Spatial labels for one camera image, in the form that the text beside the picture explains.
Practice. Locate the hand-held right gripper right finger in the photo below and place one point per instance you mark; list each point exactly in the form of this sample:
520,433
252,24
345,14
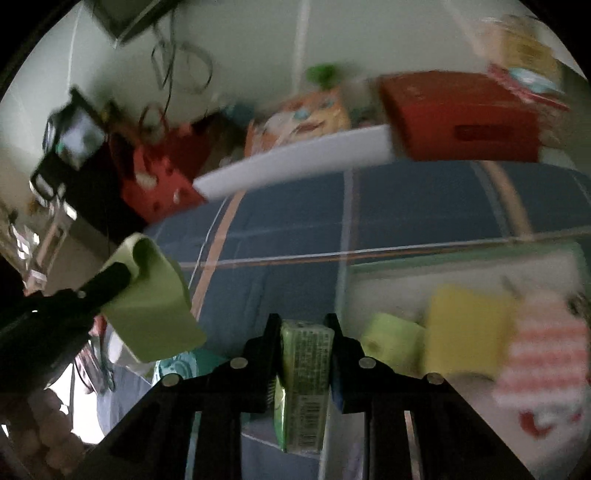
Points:
339,364

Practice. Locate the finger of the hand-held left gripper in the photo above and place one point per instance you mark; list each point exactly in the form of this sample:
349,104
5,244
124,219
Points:
106,284

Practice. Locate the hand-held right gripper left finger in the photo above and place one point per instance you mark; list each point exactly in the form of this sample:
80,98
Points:
265,360

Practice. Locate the green tissue pack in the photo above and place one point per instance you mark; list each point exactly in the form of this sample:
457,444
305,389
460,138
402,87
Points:
304,364
392,341

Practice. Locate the light green cloth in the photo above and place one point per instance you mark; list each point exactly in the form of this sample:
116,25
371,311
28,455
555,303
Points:
152,309

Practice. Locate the white tray with green rim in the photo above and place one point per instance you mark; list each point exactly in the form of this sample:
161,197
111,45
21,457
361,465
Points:
415,286

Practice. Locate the yellow sponge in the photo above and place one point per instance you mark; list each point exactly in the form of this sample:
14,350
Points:
466,327

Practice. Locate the red white fuzzy scrunchie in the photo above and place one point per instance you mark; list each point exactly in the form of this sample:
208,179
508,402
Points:
531,422

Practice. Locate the pink white striped fuzzy sock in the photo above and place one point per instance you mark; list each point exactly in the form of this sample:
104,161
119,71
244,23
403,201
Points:
545,350

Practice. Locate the person's left hand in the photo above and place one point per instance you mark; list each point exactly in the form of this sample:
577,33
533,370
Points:
46,429

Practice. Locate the grey side table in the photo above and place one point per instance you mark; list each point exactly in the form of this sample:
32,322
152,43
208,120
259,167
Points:
78,249

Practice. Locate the teal wet wipes pack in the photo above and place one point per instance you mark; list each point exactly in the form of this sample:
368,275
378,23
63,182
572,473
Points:
184,364

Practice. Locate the red tote bag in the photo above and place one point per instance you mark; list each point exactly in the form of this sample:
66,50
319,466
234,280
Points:
161,170

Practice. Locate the blue plaid blanket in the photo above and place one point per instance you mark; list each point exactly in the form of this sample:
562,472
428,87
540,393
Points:
286,217

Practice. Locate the black countertop appliance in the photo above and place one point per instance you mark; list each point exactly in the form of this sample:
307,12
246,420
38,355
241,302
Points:
74,138

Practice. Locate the white bed board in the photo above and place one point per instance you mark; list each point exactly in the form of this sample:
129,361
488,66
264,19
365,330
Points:
300,159

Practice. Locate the clear water bottle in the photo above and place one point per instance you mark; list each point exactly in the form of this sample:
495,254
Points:
240,113

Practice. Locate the orange toy box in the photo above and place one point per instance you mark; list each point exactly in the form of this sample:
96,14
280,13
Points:
304,120

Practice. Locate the red storage box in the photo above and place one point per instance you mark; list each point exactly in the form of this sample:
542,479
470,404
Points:
452,110

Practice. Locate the red patterned basket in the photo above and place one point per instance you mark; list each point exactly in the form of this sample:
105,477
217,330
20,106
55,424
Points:
535,92

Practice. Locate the beige gift bag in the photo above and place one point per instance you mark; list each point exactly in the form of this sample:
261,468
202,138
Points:
521,46

